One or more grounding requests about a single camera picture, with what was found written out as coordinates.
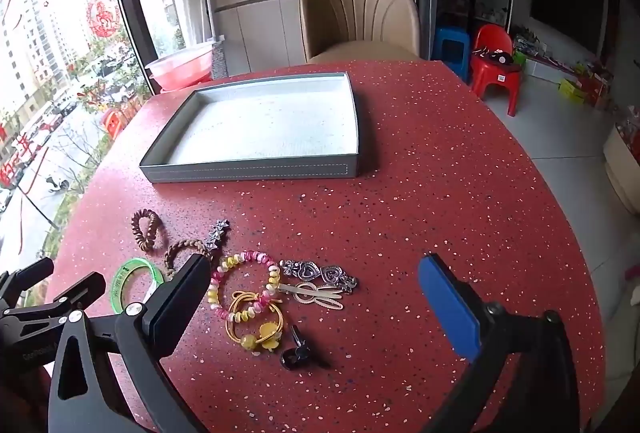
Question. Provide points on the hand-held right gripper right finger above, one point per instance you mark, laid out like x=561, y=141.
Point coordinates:
x=447, y=308

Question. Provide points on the grey jewelry tray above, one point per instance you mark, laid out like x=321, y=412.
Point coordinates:
x=265, y=128

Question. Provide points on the blue plastic stool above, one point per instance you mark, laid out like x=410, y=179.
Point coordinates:
x=450, y=48

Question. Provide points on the white low cabinet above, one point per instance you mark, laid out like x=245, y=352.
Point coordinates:
x=260, y=33

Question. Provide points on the pink plastic basin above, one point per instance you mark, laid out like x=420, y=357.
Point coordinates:
x=180, y=65

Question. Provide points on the black claw hair clip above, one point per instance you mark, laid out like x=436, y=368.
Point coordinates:
x=300, y=353

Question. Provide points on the white round container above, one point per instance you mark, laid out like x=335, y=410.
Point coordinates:
x=622, y=168

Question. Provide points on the pile of toys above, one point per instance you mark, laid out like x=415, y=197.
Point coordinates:
x=575, y=78

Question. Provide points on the dark star hair clip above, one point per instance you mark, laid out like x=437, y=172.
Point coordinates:
x=218, y=238

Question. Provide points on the silver heart hair clip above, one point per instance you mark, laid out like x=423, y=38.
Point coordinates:
x=300, y=269

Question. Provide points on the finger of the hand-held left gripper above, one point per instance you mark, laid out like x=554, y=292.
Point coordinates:
x=82, y=290
x=30, y=278

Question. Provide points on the red window decal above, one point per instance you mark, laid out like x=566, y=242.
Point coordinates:
x=101, y=14

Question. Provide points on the red plastic child chair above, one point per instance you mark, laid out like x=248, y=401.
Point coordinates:
x=495, y=78

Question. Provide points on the green bangle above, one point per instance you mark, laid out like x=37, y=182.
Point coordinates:
x=125, y=274

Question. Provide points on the black toy on chair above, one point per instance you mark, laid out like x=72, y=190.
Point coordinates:
x=497, y=57

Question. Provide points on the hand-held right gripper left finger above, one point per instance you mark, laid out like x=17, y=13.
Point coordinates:
x=185, y=298

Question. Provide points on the beige upholstered chair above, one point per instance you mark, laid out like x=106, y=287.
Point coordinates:
x=357, y=13

